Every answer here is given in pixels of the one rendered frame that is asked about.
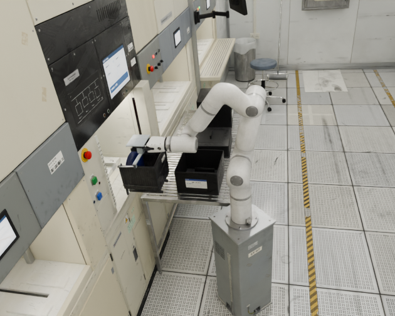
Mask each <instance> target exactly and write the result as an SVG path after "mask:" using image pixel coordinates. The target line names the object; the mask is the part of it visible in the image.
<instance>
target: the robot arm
mask: <svg viewBox="0 0 395 316"><path fill-rule="evenodd" d="M265 100H266V91H265V89H264V88H263V87H261V86H259V85H253V86H250V87H249V88H248V89H247V91H246V93H243V92H242V91H241V90H240V89H239V88H238V87H237V86H235V85H233V84H231V83H217V84H216V85H215V86H214V87H212V89H211V90H210V91H209V93H208V94H207V95H206V97H205V99H204V100H203V102H202V103H201V104H200V106H199V107H198V109H197V110H196V112H195V113H194V115H193V116H192V118H191V119H189V121H188V122H187V124H186V125H185V127H184V128H183V130H182V132H181V134H180V136H178V137H171V136H168V137H158V136H153V137H150V138H148V140H147V142H146V143H145V145H146V146H145V145H144V146H143V147H135V148H140V149H144V151H147V152H165V151H168V152H186V153H196V152H197V149H198V139H197V137H196V135H197V134H198V133H199V132H202V131H203V130H204V129H205V128H206V127H207V126H208V125H209V123H210V122H211V121H212V119H213V118H214V117H215V115H216V114H217V113H218V112H219V110H220V109H221V107H222V106H223V105H228V106H229V107H231V108H232V109H233V110H234V111H235V112H237V113H238V114H240V115H241V116H240V121H239V125H238V131H237V134H236V141H235V145H234V149H233V153H232V155H231V158H230V162H229V166H228V170H227V173H226V183H227V185H228V186H229V193H230V205H231V209H230V210H229V211H228V212H227V213H226V216H225V221H226V224H227V225H228V226H229V227H230V228H233V229H236V230H241V231H243V230H247V229H251V228H253V227H254V226H255V225H256V224H257V222H258V215H257V213H256V212H255V211H254V210H252V197H251V184H250V173H251V167H252V163H253V153H254V148H255V143H256V138H257V135H258V130H259V127H260V122H261V116H262V113H263V110H264V107H265ZM148 146H149V147H148Z"/></svg>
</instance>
